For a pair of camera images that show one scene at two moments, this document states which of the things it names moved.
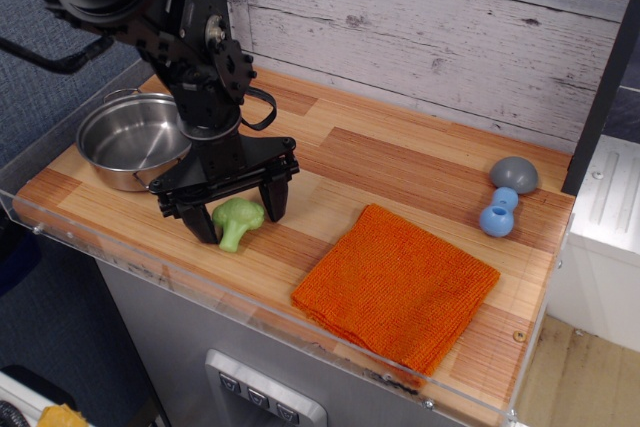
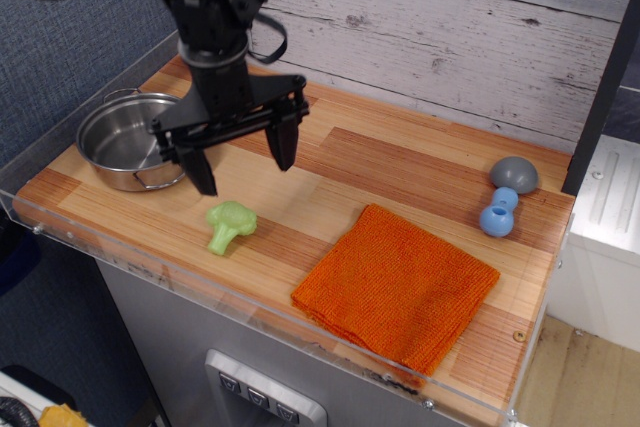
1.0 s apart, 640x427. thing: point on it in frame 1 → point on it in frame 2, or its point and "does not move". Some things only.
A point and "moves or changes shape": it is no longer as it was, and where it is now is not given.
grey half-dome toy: x=514 y=172 does not move
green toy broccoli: x=237 y=216 moves or changes shape
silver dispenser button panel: x=236 y=395 does not move
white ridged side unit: x=596 y=284 does not move
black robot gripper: x=223 y=161 → x=226 y=102
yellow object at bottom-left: x=61 y=416 does not move
